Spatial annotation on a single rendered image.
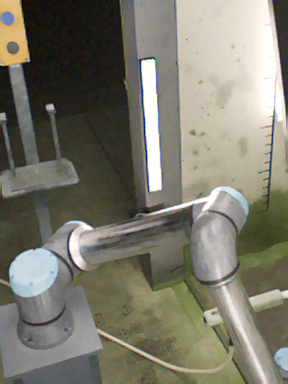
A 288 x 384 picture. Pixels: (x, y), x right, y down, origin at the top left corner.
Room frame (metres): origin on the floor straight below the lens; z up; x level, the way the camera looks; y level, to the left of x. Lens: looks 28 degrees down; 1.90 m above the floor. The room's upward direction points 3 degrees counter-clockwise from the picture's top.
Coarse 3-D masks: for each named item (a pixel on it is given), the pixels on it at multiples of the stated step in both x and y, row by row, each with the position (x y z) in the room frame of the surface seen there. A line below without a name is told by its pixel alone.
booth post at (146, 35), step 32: (128, 0) 2.01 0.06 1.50; (160, 0) 1.99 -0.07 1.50; (128, 32) 2.04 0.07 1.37; (160, 32) 1.99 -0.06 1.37; (128, 64) 2.08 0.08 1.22; (160, 64) 1.99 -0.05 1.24; (160, 96) 1.99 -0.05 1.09; (160, 128) 1.98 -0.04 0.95; (160, 160) 1.98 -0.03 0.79; (160, 192) 1.98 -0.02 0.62; (160, 256) 1.97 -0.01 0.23; (160, 288) 1.97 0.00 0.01
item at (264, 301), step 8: (256, 296) 1.32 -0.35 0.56; (264, 296) 1.32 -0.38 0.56; (272, 296) 1.32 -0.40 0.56; (280, 296) 1.32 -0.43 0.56; (256, 304) 1.29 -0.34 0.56; (264, 304) 1.29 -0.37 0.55; (272, 304) 1.30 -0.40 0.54; (280, 304) 1.31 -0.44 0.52; (208, 312) 1.26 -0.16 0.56; (216, 312) 1.25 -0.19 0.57; (256, 312) 1.28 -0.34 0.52; (208, 320) 1.23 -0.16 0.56; (216, 320) 1.23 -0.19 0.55; (232, 344) 1.28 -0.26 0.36
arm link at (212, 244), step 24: (216, 216) 1.00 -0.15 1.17; (192, 240) 0.98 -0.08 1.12; (216, 240) 0.95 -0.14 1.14; (192, 264) 0.95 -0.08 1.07; (216, 264) 0.91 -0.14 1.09; (216, 288) 0.91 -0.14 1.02; (240, 288) 0.92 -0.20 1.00; (240, 312) 0.89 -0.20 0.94; (240, 336) 0.88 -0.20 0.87; (264, 336) 0.91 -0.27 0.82; (264, 360) 0.87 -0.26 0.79
